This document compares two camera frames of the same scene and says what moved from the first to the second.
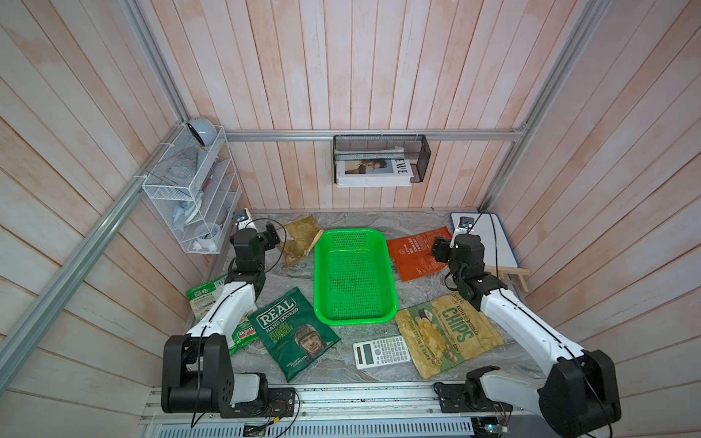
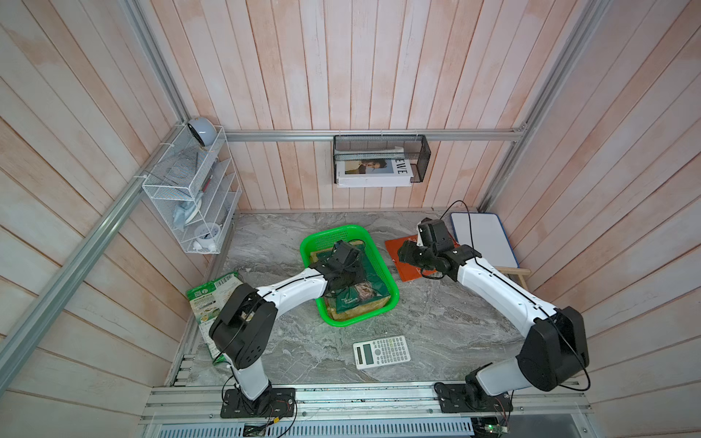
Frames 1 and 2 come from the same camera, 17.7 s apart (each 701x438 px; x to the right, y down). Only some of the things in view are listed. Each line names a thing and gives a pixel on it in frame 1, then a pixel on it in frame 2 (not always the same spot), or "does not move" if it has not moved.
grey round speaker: [204, 130] does not move
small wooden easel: [502, 271] does not move
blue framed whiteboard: [497, 248] does not move
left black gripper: [271, 235] to [359, 270]
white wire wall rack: [195, 188] does not move
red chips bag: [413, 254] does not move
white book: [375, 167] does not move
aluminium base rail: [374, 411] does not move
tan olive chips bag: [301, 234] to [314, 255]
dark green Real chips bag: [292, 332] to [371, 289]
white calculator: [381, 351] does not move
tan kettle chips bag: [445, 332] to [362, 311]
